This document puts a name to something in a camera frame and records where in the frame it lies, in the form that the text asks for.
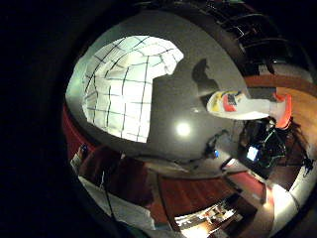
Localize black chairs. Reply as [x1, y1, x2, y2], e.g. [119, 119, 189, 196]
[204, 0, 310, 76]

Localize white checkered cloth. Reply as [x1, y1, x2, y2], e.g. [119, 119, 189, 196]
[66, 35, 185, 144]

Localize dark brown chair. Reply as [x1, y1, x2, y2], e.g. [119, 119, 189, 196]
[78, 145, 155, 207]

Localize black camera with blue light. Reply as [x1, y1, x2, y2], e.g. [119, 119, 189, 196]
[202, 129, 231, 161]

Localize black cable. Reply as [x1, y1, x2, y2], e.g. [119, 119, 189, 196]
[100, 165, 120, 222]

